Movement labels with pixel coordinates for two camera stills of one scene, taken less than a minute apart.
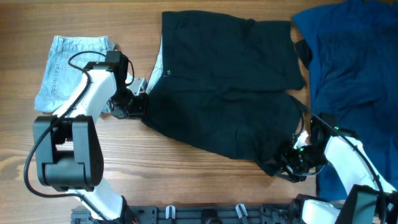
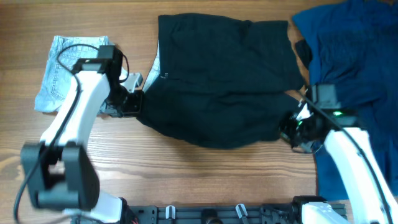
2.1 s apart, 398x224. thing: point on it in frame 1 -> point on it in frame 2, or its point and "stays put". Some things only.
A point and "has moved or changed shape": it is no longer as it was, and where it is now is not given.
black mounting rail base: (198, 214) stays put
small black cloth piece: (304, 52) stays put
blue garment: (354, 79) stays put
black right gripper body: (297, 162) -> (296, 132)
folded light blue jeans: (68, 58) stays put
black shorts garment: (223, 85) has moved or changed shape
